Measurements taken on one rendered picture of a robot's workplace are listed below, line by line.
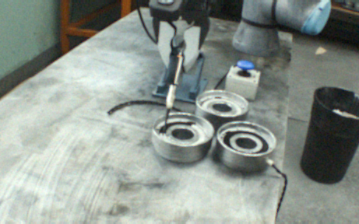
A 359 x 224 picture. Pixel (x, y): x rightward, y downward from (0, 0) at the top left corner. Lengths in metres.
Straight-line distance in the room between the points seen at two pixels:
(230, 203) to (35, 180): 0.31
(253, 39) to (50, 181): 0.75
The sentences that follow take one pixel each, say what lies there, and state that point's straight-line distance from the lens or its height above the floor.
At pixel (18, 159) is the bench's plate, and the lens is 0.68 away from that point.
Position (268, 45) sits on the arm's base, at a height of 0.83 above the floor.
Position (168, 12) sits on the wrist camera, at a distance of 0.55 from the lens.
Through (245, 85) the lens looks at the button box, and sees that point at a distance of 0.87.
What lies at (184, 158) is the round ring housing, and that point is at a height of 0.81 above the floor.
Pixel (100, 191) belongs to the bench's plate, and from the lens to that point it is 0.60.
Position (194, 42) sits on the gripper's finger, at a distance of 0.65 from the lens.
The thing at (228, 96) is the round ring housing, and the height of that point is 0.83.
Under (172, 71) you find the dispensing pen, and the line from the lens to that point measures 0.66.
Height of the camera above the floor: 1.20
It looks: 30 degrees down
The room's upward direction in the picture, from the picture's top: 6 degrees clockwise
